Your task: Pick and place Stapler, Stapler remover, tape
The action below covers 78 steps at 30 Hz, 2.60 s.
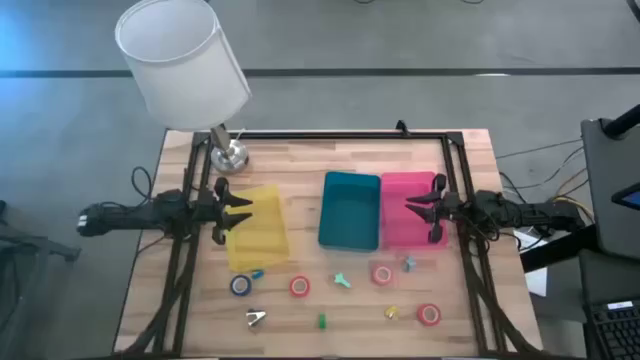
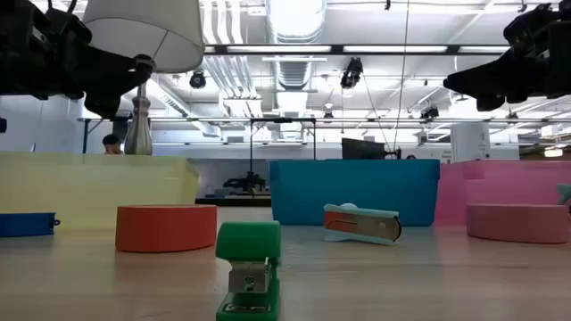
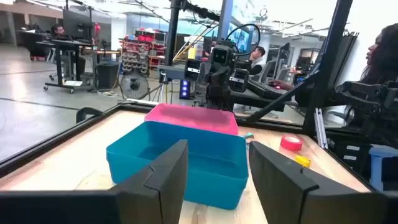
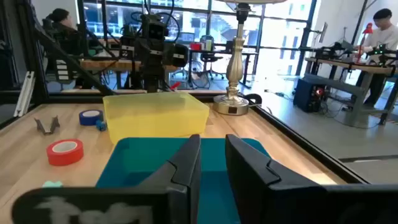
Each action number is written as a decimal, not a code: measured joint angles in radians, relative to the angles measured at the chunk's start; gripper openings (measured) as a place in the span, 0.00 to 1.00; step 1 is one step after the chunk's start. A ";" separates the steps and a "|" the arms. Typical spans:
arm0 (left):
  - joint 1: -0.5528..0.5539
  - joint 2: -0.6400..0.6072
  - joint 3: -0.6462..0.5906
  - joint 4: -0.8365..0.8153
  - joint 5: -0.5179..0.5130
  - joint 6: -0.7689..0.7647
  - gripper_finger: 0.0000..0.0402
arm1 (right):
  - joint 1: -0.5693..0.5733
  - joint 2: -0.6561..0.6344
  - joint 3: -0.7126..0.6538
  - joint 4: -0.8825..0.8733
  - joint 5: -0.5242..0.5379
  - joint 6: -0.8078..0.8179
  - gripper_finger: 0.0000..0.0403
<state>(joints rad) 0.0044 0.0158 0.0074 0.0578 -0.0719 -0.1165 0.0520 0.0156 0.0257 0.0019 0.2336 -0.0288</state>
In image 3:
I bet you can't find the red parts storage shelf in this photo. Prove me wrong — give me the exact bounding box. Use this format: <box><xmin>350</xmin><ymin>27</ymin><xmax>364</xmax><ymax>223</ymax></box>
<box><xmin>120</xmin><ymin>37</ymin><xmax>150</xmax><ymax>75</ymax></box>

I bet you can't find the blue plastic stool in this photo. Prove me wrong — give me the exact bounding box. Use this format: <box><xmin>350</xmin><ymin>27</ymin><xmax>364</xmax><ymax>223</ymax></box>
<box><xmin>369</xmin><ymin>145</ymin><xmax>398</xmax><ymax>194</ymax></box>

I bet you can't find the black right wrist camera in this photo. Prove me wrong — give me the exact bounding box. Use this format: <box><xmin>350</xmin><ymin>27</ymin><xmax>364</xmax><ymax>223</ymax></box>
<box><xmin>212</xmin><ymin>44</ymin><xmax>234</xmax><ymax>67</ymax></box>

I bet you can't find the pink plastic bin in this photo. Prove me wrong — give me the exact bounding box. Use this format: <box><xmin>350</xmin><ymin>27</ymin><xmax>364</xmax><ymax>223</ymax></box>
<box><xmin>144</xmin><ymin>103</ymin><xmax>239</xmax><ymax>136</ymax></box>

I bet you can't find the teal plastic bin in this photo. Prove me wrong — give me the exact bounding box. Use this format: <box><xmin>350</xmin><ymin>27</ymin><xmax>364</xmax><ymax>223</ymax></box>
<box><xmin>106</xmin><ymin>120</ymin><xmax>249</xmax><ymax>211</ymax></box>

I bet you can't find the computer tower with blue lights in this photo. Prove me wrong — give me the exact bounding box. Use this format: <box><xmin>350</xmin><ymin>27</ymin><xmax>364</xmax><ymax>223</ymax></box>
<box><xmin>179</xmin><ymin>79</ymin><xmax>192</xmax><ymax>100</ymax></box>

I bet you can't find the black standing desk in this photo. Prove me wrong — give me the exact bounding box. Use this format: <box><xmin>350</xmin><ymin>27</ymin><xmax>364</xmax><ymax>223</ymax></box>
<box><xmin>36</xmin><ymin>39</ymin><xmax>94</xmax><ymax>94</ymax></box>

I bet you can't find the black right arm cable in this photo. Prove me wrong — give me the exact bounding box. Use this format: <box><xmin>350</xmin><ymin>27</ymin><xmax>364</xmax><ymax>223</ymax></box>
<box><xmin>226</xmin><ymin>23</ymin><xmax>261</xmax><ymax>57</ymax></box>

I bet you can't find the black waste bin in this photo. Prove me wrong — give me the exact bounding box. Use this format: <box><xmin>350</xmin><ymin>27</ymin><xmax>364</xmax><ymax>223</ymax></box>
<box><xmin>96</xmin><ymin>61</ymin><xmax>121</xmax><ymax>91</ymax></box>

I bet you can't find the silver aluminium bar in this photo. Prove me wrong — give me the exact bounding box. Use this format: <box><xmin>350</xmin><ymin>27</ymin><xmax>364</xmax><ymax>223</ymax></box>
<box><xmin>313</xmin><ymin>107</ymin><xmax>329</xmax><ymax>149</ymax></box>

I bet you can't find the person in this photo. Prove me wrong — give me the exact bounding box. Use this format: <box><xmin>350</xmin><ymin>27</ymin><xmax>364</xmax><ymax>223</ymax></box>
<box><xmin>247</xmin><ymin>45</ymin><xmax>267</xmax><ymax>76</ymax></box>
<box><xmin>50</xmin><ymin>24</ymin><xmax>67</xmax><ymax>40</ymax></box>
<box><xmin>360</xmin><ymin>23</ymin><xmax>398</xmax><ymax>85</ymax></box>

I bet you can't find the black box with white labels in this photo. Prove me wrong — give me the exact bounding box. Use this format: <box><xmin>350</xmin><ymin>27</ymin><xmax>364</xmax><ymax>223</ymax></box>
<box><xmin>326</xmin><ymin>133</ymin><xmax>373</xmax><ymax>175</ymax></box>

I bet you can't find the red tape roll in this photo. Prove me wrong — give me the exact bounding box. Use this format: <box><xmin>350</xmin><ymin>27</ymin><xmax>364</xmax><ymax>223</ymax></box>
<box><xmin>280</xmin><ymin>134</ymin><xmax>303</xmax><ymax>152</ymax></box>

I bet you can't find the black table clamp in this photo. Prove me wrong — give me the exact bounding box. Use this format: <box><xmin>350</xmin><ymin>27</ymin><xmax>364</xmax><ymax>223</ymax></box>
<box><xmin>76</xmin><ymin>107</ymin><xmax>105</xmax><ymax>124</ymax></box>

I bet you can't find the yellow mini stapler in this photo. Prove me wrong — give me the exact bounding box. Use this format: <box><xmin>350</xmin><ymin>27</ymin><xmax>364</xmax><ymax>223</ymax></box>
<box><xmin>294</xmin><ymin>154</ymin><xmax>312</xmax><ymax>168</ymax></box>

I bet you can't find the round floor fan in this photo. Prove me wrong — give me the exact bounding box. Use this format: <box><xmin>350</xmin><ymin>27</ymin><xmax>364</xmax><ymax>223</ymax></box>
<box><xmin>119</xmin><ymin>72</ymin><xmax>150</xmax><ymax>100</ymax></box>

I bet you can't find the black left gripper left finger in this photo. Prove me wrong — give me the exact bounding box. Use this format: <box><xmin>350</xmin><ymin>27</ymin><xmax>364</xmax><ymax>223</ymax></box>
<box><xmin>0</xmin><ymin>139</ymin><xmax>189</xmax><ymax>224</ymax></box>

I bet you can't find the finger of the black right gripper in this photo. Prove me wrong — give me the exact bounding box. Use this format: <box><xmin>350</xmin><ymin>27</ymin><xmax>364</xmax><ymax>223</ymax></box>
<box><xmin>205</xmin><ymin>86</ymin><xmax>220</xmax><ymax>111</ymax></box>
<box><xmin>219</xmin><ymin>86</ymin><xmax>234</xmax><ymax>111</ymax></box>

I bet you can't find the black aluminium table frame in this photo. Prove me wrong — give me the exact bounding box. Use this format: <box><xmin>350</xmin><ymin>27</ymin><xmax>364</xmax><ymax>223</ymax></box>
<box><xmin>0</xmin><ymin>0</ymin><xmax>379</xmax><ymax>192</ymax></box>

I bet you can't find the black computer monitor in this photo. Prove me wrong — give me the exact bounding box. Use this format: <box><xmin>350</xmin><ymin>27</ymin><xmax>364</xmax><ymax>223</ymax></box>
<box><xmin>62</xmin><ymin>9</ymin><xmax>94</xmax><ymax>40</ymax></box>

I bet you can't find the blue column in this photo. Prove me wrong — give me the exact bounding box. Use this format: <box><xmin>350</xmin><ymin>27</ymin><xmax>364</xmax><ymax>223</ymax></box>
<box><xmin>216</xmin><ymin>0</ymin><xmax>234</xmax><ymax>40</ymax></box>

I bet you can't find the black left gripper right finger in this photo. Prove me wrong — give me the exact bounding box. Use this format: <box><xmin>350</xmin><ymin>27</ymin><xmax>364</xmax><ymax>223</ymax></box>
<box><xmin>248</xmin><ymin>141</ymin><xmax>398</xmax><ymax>224</ymax></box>

